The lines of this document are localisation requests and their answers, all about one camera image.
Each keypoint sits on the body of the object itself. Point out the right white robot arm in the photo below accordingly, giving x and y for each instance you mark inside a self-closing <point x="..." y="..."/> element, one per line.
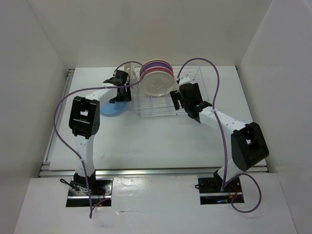
<point x="244" y="143"/>

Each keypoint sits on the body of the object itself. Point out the blue plastic plate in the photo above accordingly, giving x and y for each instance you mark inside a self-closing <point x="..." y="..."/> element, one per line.
<point x="113" y="109"/>

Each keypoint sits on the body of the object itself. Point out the cream cutlery holder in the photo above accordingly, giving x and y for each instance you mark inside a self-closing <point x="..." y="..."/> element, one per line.
<point x="129" y="69"/>

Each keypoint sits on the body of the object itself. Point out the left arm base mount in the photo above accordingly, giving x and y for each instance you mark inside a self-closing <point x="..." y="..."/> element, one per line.
<point x="101" y="189"/>

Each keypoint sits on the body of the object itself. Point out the pink plastic plate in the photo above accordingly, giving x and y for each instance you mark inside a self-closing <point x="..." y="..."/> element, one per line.
<point x="156" y="69"/>

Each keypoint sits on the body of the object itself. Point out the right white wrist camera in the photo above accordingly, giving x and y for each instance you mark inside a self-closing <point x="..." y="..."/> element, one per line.
<point x="184" y="80"/>

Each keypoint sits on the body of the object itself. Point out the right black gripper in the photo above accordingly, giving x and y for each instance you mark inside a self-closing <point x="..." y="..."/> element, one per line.
<point x="176" y="95"/>

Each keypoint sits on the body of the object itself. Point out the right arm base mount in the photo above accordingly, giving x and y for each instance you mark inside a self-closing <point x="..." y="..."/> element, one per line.
<point x="209" y="186"/>

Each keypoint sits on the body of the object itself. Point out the cream plastic plate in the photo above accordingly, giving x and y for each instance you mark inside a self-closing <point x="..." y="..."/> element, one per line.
<point x="157" y="83"/>

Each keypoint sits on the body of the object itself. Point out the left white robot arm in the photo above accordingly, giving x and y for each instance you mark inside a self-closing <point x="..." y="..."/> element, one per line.
<point x="84" y="122"/>

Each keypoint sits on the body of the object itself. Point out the purple plastic plate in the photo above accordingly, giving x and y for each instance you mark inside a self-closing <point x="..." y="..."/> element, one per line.
<point x="155" y="64"/>

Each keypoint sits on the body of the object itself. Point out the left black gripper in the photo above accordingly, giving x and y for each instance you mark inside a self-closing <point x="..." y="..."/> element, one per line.
<point x="126" y="97"/>

